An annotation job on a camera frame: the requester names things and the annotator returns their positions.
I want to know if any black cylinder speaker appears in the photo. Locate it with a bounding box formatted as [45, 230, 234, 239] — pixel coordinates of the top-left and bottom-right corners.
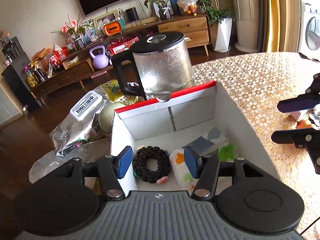
[125, 7, 139, 22]

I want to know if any fruit plastic bag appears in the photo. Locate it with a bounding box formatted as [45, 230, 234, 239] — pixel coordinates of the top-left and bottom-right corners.
[176, 0, 198, 16]

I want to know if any yellow snack bag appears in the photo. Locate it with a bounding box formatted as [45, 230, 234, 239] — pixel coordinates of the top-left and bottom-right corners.
[101, 80, 139, 106]

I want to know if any wooden tv sideboard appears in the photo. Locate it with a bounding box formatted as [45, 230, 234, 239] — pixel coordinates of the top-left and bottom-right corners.
[30, 13, 212, 105]

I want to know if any grey blue packet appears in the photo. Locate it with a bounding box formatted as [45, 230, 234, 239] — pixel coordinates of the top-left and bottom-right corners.
[183, 127, 229, 156]

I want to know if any black side cabinet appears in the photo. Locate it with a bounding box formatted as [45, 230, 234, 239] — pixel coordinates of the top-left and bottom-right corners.
[2, 37, 41, 112]

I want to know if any white floral cloth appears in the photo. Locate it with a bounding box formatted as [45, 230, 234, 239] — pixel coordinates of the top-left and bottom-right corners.
[169, 148, 198, 194]

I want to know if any small potted plant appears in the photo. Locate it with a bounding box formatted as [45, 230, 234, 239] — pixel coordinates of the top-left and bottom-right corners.
[144, 0, 171, 20]

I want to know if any photo frame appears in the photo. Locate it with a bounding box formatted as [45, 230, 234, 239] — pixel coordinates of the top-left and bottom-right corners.
[93, 10, 119, 29]

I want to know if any pink flower vase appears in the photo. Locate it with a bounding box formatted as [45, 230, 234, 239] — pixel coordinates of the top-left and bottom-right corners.
[50, 15, 94, 45]

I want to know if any silver wet wipes pack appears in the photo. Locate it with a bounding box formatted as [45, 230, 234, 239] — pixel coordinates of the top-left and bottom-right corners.
[49, 86, 111, 158]

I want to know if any black bead bracelet ring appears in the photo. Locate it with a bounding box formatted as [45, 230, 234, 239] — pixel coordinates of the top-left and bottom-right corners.
[132, 145, 172, 184]

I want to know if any white planter with plant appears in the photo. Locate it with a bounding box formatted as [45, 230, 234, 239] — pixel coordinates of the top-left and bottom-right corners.
[197, 0, 233, 53]

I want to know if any red white cardboard box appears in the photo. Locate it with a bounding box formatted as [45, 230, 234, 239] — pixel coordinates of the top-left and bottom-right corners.
[110, 81, 280, 180]

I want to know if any white washing machine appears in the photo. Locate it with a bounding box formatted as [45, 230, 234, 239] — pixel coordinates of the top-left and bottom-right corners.
[299, 0, 319, 60]

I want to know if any purple kettlebell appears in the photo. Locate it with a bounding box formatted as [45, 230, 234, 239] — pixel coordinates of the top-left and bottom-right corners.
[89, 45, 109, 70]

